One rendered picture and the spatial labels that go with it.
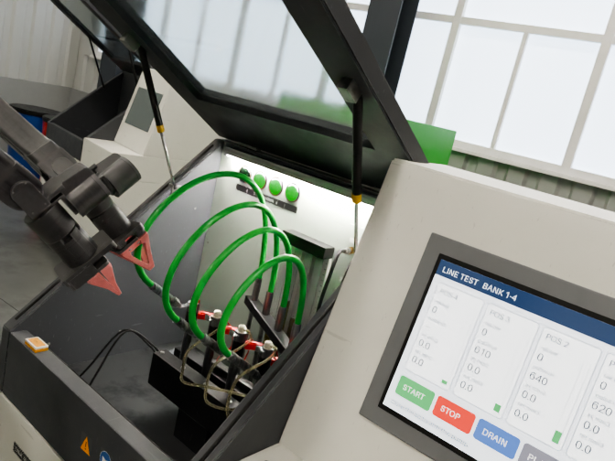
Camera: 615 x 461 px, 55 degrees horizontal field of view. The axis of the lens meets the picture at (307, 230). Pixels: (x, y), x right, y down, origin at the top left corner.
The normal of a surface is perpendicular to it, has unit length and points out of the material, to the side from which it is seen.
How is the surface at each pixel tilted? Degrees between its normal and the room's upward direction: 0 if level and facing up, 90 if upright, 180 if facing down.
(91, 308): 90
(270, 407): 90
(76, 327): 90
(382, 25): 90
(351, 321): 76
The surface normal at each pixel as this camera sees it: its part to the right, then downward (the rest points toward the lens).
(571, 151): -0.57, 0.05
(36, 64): 0.79, 0.31
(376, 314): -0.56, -0.20
